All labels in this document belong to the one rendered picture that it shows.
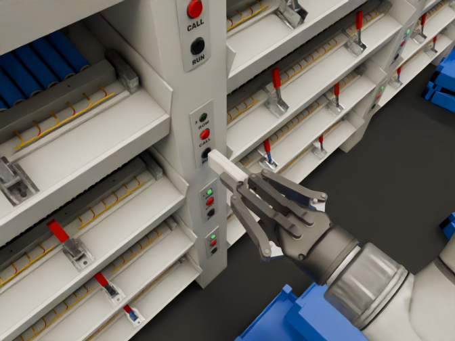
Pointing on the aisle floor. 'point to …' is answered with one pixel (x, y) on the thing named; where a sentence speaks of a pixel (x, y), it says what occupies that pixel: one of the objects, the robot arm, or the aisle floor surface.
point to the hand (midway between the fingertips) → (227, 170)
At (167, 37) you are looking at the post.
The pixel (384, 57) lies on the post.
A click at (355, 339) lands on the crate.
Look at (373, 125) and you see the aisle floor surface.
